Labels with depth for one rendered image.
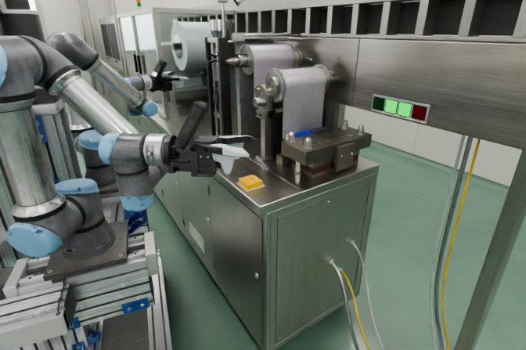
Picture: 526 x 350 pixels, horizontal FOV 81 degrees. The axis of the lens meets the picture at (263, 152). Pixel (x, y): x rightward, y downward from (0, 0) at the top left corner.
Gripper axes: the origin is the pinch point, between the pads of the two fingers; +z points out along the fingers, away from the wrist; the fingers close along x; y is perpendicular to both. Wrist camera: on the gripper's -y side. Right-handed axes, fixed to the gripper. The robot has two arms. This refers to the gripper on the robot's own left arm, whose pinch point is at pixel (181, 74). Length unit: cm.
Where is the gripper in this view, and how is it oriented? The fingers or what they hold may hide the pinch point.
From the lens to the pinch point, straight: 186.0
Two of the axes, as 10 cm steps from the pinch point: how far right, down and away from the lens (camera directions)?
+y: -1.0, 8.8, 4.6
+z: 6.8, -2.7, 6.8
